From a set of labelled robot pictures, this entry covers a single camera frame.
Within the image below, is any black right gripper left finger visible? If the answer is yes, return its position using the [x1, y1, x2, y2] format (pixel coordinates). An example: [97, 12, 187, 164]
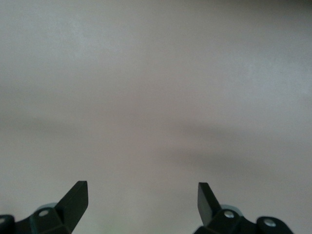
[0, 180, 89, 234]

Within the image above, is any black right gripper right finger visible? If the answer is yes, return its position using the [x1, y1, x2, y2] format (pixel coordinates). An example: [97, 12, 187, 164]
[194, 182, 293, 234]

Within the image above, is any brown table cover sheet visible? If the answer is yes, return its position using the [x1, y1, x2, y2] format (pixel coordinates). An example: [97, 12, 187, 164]
[0, 0, 312, 234]

